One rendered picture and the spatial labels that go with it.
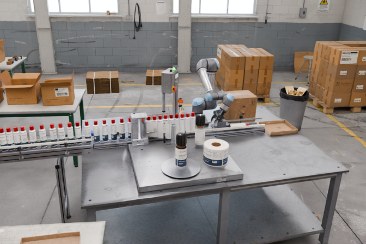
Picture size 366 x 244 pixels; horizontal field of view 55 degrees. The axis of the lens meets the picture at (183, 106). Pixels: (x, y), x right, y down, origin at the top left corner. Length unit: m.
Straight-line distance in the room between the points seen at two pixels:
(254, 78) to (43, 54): 4.87
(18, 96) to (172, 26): 4.77
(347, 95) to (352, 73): 0.40
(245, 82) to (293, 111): 1.42
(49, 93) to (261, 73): 3.88
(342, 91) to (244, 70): 1.72
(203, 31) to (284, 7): 2.00
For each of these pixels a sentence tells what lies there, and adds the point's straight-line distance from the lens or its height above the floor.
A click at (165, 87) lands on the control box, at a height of 1.34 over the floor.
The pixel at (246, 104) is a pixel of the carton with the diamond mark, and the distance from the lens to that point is 3.66.
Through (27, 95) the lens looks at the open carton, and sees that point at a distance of 4.57.
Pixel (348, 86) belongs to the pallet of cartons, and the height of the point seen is 0.51.
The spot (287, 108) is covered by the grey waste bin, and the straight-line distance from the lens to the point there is 5.58.
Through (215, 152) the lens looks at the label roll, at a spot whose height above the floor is 1.01.
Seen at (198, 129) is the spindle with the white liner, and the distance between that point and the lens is 2.99.
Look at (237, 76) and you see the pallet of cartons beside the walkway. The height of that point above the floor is 0.52.
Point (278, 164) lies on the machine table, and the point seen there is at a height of 0.83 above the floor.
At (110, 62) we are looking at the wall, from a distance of 8.66.
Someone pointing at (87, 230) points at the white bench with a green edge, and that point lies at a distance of 2.38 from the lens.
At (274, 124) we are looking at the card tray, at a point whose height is 0.83.
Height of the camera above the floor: 2.31
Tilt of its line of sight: 21 degrees down
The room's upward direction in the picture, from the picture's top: 1 degrees clockwise
